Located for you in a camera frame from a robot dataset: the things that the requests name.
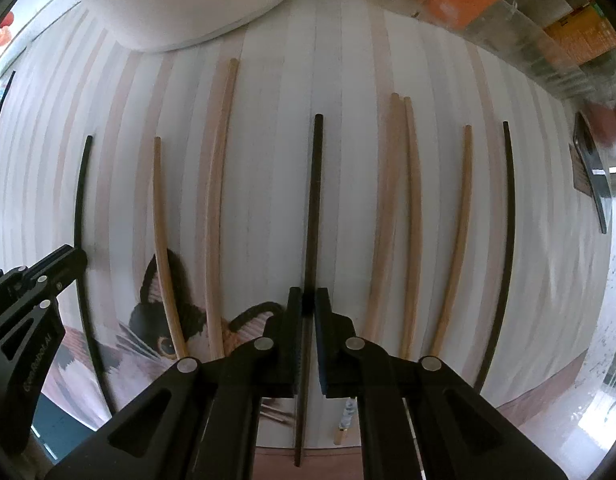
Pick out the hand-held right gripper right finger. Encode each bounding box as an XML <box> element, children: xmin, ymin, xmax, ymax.
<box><xmin>315</xmin><ymin>287</ymin><xmax>569</xmax><ymax>480</ymax></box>

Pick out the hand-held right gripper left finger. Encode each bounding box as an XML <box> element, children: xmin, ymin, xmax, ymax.
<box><xmin>45</xmin><ymin>287</ymin><xmax>305</xmax><ymax>480</ymax></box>

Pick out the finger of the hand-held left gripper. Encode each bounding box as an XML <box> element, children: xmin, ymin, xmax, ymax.
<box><xmin>0</xmin><ymin>244</ymin><xmax>88</xmax><ymax>461</ymax></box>

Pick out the wooden chopstick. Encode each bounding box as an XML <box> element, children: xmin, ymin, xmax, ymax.
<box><xmin>152</xmin><ymin>136</ymin><xmax>189</xmax><ymax>361</ymax></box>
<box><xmin>205</xmin><ymin>58</ymin><xmax>239</xmax><ymax>361</ymax></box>
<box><xmin>364</xmin><ymin>92</ymin><xmax>403</xmax><ymax>343</ymax></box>
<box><xmin>428</xmin><ymin>124</ymin><xmax>474</xmax><ymax>358</ymax></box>
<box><xmin>399</xmin><ymin>96</ymin><xmax>423</xmax><ymax>357</ymax></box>

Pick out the white utensil holder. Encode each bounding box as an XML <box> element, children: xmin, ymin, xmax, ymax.
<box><xmin>55</xmin><ymin>0</ymin><xmax>303</xmax><ymax>53</ymax></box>

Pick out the striped cat print mat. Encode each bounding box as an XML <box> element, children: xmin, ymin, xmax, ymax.
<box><xmin>0</xmin><ymin>0</ymin><xmax>614</xmax><ymax>448</ymax></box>

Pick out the red round object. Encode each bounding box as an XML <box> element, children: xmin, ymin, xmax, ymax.
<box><xmin>590</xmin><ymin>102</ymin><xmax>616</xmax><ymax>146</ymax></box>

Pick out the colourful wall sticker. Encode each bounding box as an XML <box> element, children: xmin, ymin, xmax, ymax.
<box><xmin>0</xmin><ymin>7</ymin><xmax>18</xmax><ymax>68</ymax></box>

